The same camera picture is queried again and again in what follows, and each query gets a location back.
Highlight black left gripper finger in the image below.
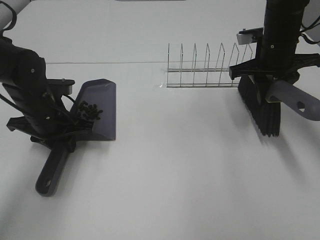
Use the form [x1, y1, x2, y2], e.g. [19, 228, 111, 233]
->
[63, 137, 77, 153]

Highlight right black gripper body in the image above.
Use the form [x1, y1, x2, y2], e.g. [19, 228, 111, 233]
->
[229, 29, 320, 80]

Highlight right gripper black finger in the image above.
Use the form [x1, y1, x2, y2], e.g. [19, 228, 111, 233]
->
[254, 75, 273, 104]

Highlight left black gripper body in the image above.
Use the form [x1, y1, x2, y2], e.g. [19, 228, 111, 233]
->
[6, 92, 94, 145]

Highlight grey brush black bristles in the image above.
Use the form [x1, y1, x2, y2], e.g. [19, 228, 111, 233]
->
[238, 76, 320, 137]

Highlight grey plastic dustpan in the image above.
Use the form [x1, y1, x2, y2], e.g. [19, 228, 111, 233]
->
[35, 79, 117, 197]

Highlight right grey black robot arm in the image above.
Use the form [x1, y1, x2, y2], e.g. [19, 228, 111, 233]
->
[229, 0, 320, 106]

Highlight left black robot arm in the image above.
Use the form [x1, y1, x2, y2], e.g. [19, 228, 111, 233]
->
[0, 35, 92, 153]

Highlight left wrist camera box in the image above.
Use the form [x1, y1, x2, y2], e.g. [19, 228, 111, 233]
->
[47, 79, 75, 96]

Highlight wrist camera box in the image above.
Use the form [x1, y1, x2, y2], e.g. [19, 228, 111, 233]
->
[47, 79, 75, 96]
[236, 27, 264, 45]

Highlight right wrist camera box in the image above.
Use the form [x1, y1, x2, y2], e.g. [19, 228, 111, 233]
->
[236, 27, 264, 45]

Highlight metal wire dish rack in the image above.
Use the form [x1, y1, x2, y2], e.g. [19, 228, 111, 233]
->
[161, 43, 256, 89]

